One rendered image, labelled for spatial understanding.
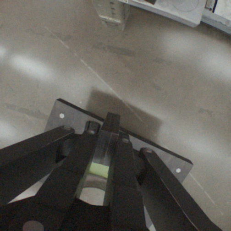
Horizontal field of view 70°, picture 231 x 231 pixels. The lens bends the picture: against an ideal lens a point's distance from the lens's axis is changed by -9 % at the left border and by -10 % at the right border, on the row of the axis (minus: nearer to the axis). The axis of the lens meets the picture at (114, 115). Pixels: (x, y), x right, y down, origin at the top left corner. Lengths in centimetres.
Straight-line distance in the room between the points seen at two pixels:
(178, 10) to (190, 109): 57
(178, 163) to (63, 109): 41
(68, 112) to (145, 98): 40
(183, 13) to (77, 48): 57
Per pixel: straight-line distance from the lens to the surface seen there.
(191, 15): 44
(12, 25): 106
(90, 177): 60
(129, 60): 85
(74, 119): 58
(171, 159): 61
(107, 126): 15
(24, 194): 50
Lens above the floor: 84
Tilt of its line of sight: 78 degrees down
